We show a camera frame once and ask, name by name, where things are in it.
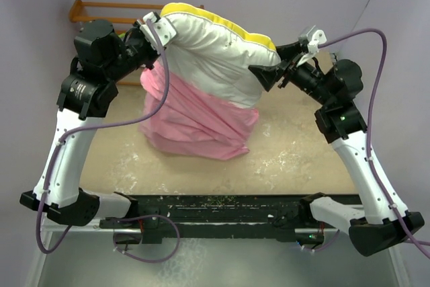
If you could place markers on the white yellow pillow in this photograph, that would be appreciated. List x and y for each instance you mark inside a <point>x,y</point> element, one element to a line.
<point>213,54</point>

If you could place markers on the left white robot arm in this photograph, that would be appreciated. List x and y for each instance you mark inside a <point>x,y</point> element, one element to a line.
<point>82,108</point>

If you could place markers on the wooden shelf rack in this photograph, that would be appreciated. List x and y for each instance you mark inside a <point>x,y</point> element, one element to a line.
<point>107,14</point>

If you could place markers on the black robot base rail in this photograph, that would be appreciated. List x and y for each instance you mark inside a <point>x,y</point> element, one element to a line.
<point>277,217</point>

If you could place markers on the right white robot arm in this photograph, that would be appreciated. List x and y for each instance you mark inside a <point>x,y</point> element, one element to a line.
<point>329,94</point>

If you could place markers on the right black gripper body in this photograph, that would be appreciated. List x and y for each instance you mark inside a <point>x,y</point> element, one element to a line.
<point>295,57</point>

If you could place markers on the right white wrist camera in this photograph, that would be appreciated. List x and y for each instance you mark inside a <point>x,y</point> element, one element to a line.
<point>310,39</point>

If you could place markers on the pink satin pillowcase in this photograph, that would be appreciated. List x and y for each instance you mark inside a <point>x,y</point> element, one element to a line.
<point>209,112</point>

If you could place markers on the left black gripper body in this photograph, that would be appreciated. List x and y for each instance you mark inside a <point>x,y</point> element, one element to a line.
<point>136,50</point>

